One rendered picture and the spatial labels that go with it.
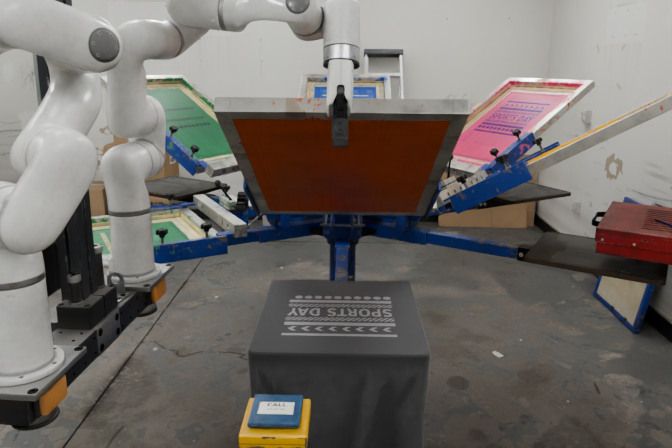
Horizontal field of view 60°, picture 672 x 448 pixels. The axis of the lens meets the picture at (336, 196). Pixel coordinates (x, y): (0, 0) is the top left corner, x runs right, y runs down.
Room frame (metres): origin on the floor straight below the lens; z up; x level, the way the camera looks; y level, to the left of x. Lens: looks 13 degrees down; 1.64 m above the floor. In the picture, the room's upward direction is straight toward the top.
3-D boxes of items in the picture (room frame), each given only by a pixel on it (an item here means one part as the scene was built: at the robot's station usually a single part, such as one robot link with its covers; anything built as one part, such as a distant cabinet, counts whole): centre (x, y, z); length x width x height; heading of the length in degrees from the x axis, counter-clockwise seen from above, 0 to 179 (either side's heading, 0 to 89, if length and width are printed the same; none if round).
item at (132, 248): (1.32, 0.50, 1.21); 0.16 x 0.13 x 0.15; 85
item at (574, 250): (2.30, -0.61, 0.91); 1.34 x 0.40 x 0.08; 59
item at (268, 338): (1.53, -0.01, 0.95); 0.48 x 0.44 x 0.01; 179
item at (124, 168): (1.33, 0.48, 1.37); 0.13 x 0.10 x 0.16; 170
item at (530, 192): (2.97, -0.62, 0.91); 1.34 x 0.40 x 0.08; 119
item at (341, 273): (2.02, -0.02, 0.89); 1.24 x 0.06 x 0.06; 179
